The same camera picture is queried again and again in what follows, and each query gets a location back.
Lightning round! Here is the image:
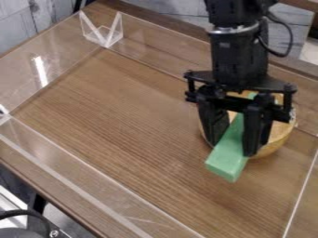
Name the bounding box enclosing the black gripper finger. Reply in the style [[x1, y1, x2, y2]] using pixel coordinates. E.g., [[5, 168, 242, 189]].
[[242, 105, 274, 157]]

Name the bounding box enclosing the brown wooden bowl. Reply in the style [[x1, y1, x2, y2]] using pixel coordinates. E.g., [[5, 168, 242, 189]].
[[199, 91, 295, 160]]

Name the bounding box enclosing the clear acrylic corner bracket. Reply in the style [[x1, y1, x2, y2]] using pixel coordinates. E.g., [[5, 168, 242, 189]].
[[79, 11, 123, 48]]

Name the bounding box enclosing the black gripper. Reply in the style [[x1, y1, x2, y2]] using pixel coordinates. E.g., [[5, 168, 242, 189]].
[[184, 21, 296, 147]]

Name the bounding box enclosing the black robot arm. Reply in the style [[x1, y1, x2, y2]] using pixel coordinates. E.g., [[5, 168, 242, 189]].
[[184, 0, 296, 156]]

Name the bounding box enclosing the clear acrylic tray wall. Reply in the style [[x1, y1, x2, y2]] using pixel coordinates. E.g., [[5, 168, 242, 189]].
[[0, 105, 203, 238]]

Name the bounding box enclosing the green rectangular block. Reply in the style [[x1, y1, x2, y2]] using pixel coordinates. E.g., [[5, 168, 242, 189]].
[[203, 91, 259, 184]]

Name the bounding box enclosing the black cable lower left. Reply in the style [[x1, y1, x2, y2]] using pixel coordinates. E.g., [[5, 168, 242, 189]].
[[0, 209, 53, 238]]

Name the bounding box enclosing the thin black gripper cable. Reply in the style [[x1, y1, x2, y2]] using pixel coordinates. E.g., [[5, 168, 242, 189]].
[[256, 10, 295, 59]]

